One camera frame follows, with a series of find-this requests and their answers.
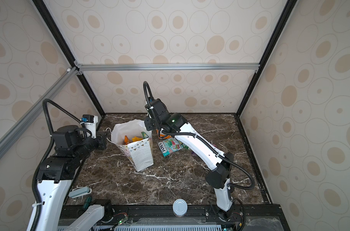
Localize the diagonal aluminium bar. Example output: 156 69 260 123
0 67 77 160

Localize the orange snack packet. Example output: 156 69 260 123
156 130 171 140

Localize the white round cap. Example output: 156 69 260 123
173 199 188 217

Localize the white paper bag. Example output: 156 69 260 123
105 119 154 172

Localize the teal Fox's candy packet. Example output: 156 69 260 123
158 138 183 157

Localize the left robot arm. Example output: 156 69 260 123
27 99 109 231

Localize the yellow snack bag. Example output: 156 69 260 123
132 137 143 142

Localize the grey tool handle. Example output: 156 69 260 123
68 186 92 198

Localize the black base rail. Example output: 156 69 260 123
86 204 290 231

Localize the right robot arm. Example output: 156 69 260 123
143 81 255 221

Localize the horizontal aluminium bar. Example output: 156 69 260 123
77 63 260 71

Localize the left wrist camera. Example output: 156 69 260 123
81 114 99 139

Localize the pink fruit candy packet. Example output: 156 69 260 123
124 136 131 145

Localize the green packet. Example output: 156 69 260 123
141 132 149 139

